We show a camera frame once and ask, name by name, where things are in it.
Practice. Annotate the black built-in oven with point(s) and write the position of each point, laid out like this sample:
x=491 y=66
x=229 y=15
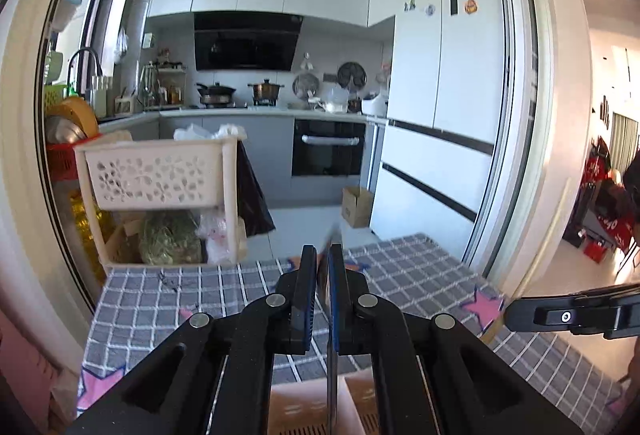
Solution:
x=327 y=148

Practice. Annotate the thin metal utensil handle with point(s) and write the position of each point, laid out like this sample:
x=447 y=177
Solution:
x=324 y=295

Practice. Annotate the beige plastic basket rack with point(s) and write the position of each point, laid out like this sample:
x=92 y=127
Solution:
x=118 y=174

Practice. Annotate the black wok on stove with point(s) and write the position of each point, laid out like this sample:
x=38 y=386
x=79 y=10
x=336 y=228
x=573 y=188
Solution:
x=215 y=96

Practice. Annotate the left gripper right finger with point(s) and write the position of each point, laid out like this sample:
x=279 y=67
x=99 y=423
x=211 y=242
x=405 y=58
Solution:
x=349 y=333

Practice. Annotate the cardboard box on floor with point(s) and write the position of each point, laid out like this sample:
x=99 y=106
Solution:
x=357 y=206

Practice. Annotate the white refrigerator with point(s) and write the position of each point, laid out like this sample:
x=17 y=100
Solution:
x=443 y=118

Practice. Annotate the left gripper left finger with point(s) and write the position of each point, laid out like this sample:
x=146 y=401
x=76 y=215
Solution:
x=298 y=286

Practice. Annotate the steel pot on stove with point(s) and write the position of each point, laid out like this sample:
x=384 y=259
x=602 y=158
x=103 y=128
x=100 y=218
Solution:
x=265 y=93

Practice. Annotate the black plastic bag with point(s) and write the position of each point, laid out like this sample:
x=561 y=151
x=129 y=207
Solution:
x=252 y=204

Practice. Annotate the black kitchen faucet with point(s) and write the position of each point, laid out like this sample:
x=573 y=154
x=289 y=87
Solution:
x=84 y=65

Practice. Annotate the black range hood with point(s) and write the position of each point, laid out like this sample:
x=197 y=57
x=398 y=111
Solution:
x=245 y=40

